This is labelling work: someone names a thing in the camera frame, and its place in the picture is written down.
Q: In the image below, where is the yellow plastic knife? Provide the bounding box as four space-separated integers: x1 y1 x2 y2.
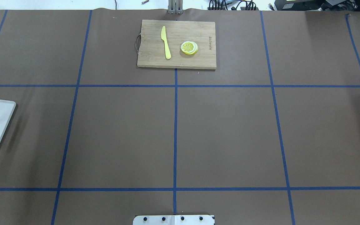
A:
160 26 172 60

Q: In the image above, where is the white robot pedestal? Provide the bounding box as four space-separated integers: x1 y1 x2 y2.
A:
132 215 215 225

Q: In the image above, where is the yellow lemon slice toy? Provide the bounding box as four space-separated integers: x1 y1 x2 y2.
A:
180 41 198 55

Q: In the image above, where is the aluminium frame post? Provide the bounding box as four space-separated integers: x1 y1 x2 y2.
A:
168 0 184 14

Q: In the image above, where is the bamboo cutting board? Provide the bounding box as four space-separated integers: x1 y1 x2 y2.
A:
137 19 217 70

